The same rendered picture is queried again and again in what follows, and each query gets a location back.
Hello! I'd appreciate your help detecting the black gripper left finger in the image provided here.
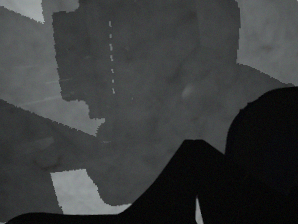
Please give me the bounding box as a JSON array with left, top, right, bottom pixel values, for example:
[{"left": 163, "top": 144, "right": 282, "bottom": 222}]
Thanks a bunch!
[{"left": 5, "top": 140, "right": 198, "bottom": 224}]

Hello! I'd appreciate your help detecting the dark grey switch panel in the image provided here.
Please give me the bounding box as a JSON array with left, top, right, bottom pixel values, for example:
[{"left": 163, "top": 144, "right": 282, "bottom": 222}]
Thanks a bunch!
[{"left": 225, "top": 87, "right": 298, "bottom": 202}]

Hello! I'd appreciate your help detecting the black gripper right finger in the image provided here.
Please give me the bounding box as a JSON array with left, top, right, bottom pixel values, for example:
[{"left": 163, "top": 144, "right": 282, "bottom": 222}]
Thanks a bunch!
[{"left": 194, "top": 140, "right": 298, "bottom": 224}]

